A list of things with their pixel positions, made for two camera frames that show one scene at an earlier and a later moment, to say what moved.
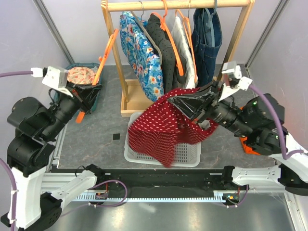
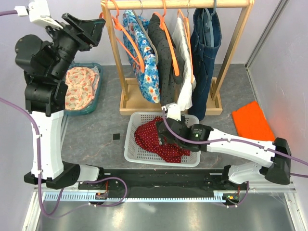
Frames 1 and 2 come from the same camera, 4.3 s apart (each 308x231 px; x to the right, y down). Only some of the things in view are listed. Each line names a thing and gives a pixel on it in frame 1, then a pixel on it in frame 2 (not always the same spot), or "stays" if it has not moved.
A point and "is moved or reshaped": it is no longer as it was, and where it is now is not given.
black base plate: (158, 181) stays
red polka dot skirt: (158, 129) is moved or reshaped
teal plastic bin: (99, 80) stays
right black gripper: (196, 104) -> (183, 121)
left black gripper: (85, 94) -> (92, 28)
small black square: (116, 136) stays
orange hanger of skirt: (110, 42) -> (117, 24)
